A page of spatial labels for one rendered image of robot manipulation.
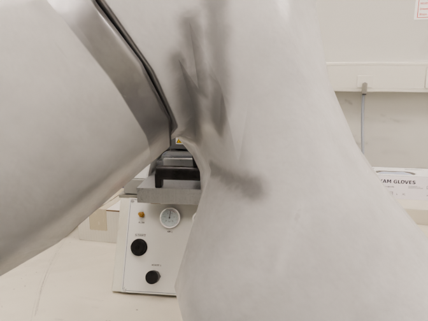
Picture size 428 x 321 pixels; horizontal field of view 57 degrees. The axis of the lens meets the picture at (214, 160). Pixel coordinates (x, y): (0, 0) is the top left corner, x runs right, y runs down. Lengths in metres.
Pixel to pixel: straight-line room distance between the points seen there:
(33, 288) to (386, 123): 1.21
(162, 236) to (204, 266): 0.66
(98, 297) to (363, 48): 1.15
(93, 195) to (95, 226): 0.90
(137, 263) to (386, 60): 1.08
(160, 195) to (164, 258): 0.14
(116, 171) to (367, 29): 1.39
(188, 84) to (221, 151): 0.03
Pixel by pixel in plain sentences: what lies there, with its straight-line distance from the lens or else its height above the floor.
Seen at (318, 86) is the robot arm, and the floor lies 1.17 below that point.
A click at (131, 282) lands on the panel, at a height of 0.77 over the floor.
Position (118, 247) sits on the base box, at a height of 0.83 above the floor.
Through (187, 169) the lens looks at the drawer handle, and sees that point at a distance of 0.71.
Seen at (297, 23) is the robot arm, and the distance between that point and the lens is 0.16.
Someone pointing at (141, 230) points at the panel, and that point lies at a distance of 0.82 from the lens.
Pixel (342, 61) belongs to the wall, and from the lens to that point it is 1.50.
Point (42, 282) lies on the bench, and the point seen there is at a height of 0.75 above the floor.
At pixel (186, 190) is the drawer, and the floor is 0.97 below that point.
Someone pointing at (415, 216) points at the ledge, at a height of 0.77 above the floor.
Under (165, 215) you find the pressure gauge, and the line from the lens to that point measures 0.80.
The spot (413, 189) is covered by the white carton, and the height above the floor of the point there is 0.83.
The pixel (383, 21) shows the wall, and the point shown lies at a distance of 1.52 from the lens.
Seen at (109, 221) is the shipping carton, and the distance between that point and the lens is 1.04.
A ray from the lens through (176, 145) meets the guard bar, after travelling 0.88.
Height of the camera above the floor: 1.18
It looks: 13 degrees down
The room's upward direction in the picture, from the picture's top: straight up
